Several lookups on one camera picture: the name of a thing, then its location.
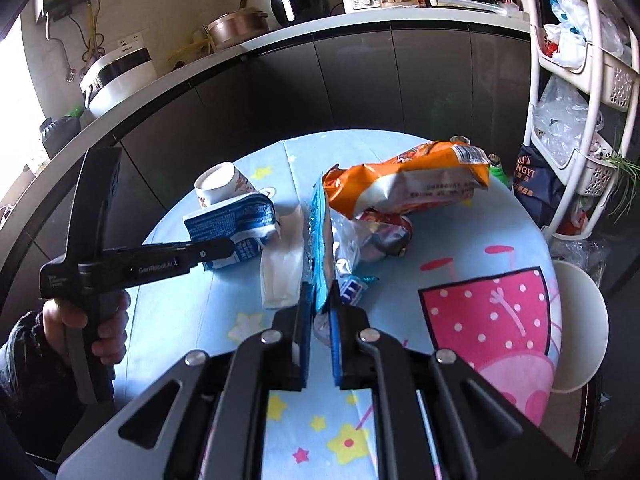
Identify glass sliding door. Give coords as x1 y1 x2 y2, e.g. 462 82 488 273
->
590 0 640 461

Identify yellow hose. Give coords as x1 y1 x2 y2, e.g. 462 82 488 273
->
82 2 108 58

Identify clear crumpled floor bag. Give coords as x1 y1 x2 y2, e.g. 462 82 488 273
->
550 237 609 286

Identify orange snack bag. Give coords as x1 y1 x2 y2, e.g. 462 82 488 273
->
321 140 492 221

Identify black ribbed pot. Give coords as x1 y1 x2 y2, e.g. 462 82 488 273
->
40 107 84 159

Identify blue white carton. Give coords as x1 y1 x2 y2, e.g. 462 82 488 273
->
183 195 279 271

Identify dark kitchen counter cabinet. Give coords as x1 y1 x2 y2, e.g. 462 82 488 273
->
0 10 532 311

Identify blue snack packet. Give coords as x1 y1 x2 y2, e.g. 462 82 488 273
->
306 172 343 318

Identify white trash bin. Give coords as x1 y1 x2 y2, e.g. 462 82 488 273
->
550 259 610 393

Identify green leafy plant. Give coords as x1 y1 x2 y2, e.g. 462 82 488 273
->
602 152 640 221

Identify metal cooking pot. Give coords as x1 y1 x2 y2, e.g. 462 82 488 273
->
205 7 271 51

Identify person's left forearm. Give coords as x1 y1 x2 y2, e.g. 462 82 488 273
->
0 310 71 416

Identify red white plastic bag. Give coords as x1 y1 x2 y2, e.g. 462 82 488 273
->
560 205 592 237

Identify navy shopping bag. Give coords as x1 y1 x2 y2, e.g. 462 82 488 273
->
512 144 568 233

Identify white paper cup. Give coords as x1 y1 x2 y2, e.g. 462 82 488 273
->
194 161 258 208

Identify crumpled white plastic bag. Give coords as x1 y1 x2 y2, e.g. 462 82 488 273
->
542 25 592 68

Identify small blue candy wrapper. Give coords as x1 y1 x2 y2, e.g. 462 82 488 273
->
336 271 379 307

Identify clear plastic bags bundle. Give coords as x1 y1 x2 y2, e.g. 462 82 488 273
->
532 75 604 166

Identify long white wrap box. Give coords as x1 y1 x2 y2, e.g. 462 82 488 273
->
430 0 507 14

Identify silver foil snack wrapper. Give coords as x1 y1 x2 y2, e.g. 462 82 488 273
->
350 210 416 261

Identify light blue printed tablecloth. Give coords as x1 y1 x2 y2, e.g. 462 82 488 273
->
122 130 561 480

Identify white blue plastic bag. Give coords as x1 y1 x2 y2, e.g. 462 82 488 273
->
547 0 588 36

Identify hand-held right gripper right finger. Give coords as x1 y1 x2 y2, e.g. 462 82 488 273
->
327 287 586 480

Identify white storage rack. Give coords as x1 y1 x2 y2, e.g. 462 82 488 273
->
520 0 640 241

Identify person's left hand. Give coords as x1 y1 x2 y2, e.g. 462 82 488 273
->
41 289 132 367

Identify white rice cooker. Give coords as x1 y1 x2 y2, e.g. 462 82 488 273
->
80 46 158 118

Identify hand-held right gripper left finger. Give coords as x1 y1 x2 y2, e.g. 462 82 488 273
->
55 280 316 480

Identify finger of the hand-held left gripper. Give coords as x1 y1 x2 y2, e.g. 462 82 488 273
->
187 237 237 272

